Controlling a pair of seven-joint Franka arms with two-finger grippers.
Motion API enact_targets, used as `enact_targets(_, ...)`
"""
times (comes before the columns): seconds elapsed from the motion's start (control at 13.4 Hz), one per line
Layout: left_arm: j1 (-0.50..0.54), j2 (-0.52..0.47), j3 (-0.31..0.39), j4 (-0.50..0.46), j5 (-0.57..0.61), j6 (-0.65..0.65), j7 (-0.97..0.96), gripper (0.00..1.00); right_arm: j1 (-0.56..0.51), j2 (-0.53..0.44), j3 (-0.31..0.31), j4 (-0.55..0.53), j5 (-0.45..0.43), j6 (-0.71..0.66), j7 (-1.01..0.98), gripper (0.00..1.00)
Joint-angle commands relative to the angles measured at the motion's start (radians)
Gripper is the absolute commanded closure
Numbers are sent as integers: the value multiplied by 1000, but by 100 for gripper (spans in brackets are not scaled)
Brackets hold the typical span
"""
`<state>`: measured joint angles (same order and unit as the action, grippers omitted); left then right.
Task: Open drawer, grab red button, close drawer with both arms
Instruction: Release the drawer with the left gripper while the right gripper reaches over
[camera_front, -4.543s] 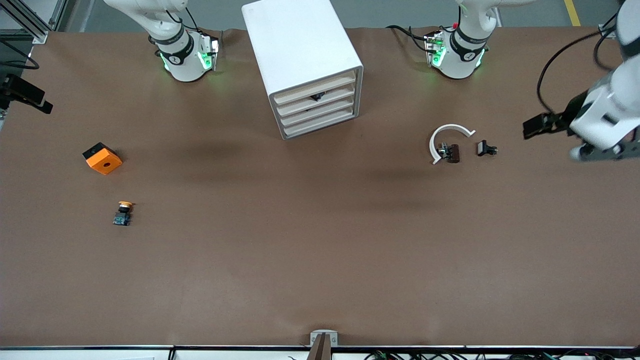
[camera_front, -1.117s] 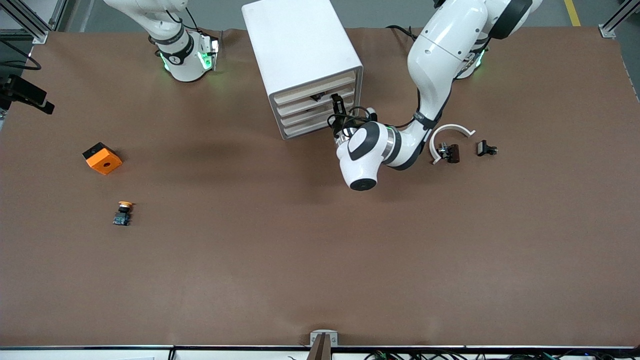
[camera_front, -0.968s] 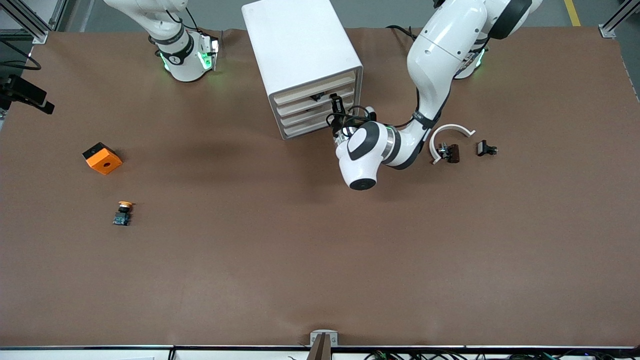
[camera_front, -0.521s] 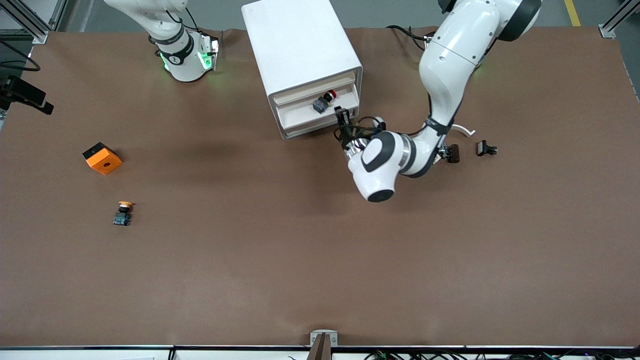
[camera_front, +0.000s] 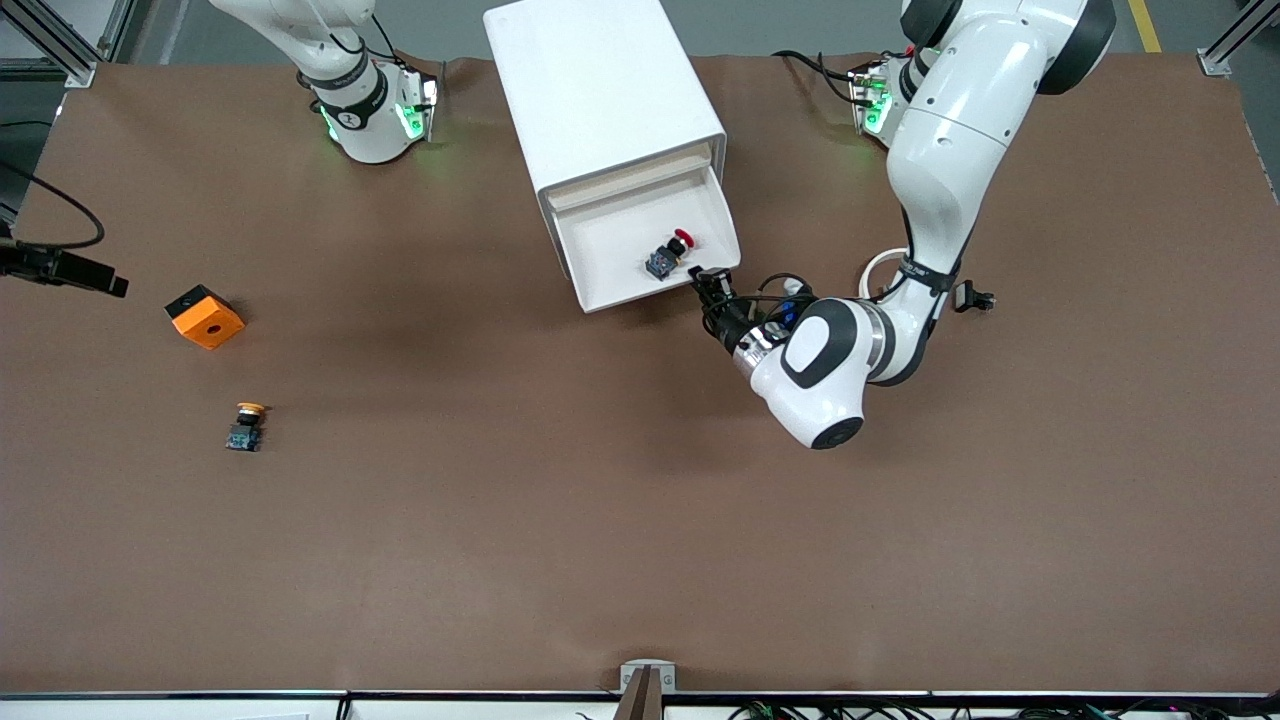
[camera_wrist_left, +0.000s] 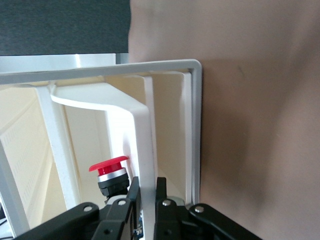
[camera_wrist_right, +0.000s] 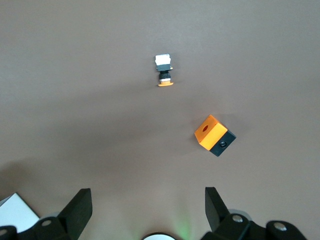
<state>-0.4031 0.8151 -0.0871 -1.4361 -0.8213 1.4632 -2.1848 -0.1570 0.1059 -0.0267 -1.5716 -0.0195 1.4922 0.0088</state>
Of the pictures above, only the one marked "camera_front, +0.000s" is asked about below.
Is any red push button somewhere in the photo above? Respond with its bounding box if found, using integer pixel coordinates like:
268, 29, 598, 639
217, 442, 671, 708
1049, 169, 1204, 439
644, 228, 701, 282

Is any yellow push button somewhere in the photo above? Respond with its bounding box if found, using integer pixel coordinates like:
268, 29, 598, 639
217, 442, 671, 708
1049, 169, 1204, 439
225, 402, 269, 453

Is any brown table cover sheet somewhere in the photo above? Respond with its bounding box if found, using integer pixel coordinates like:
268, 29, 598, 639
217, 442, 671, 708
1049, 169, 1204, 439
0, 52, 1280, 696

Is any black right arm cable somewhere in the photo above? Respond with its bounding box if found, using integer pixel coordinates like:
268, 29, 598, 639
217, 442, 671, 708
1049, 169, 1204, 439
0, 160, 106, 251

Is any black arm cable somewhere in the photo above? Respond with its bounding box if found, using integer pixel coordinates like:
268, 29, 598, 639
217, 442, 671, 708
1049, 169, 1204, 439
0, 160, 106, 251
700, 272, 813, 341

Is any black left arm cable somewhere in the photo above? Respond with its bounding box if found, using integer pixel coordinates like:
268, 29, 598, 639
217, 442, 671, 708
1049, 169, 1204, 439
700, 272, 813, 341

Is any orange button enclosure box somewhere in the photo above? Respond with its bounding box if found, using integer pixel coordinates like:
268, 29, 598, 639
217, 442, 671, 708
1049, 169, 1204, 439
164, 284, 246, 351

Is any white half-ring pipe clamp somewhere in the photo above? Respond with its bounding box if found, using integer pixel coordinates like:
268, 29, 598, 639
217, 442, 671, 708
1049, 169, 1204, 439
862, 248, 911, 303

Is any aluminium frame profile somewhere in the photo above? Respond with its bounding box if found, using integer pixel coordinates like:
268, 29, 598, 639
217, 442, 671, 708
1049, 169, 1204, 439
1197, 0, 1280, 77
0, 0, 136, 89

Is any black base cable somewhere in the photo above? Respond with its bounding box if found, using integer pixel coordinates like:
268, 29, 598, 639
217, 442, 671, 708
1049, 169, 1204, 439
773, 48, 866, 106

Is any grey metal bracket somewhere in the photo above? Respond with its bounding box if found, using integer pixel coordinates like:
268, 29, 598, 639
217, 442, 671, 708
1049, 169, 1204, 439
620, 660, 677, 693

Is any brown mount post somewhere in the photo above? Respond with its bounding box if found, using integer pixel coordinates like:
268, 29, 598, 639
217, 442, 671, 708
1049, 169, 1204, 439
613, 667, 666, 720

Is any coloured cable bundle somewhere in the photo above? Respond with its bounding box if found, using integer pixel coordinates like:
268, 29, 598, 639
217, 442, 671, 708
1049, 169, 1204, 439
730, 700, 1280, 720

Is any white table edge rail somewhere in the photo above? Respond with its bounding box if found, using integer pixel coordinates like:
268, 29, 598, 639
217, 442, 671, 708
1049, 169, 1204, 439
0, 690, 1280, 720

